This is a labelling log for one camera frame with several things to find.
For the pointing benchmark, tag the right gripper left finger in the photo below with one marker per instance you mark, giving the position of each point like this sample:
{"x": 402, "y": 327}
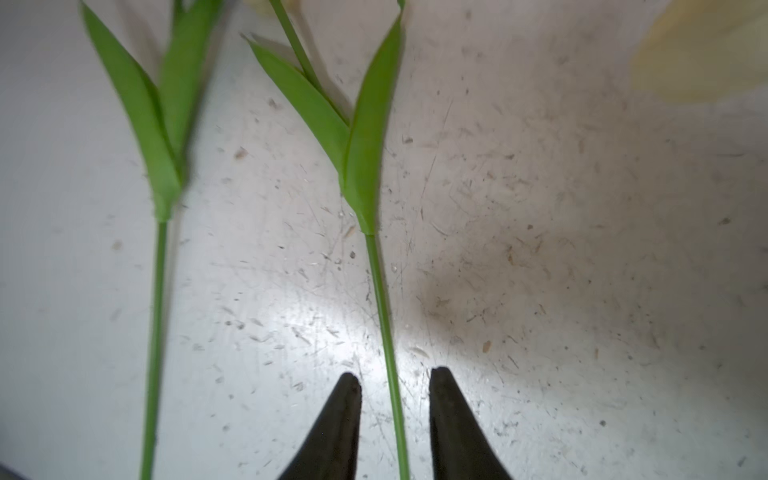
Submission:
{"x": 330, "y": 449}

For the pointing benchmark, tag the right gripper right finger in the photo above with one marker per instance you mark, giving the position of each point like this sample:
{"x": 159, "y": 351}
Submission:
{"x": 459, "y": 447}

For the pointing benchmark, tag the blue tulip flower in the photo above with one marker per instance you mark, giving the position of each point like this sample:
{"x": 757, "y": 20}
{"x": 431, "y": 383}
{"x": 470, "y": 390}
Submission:
{"x": 161, "y": 115}

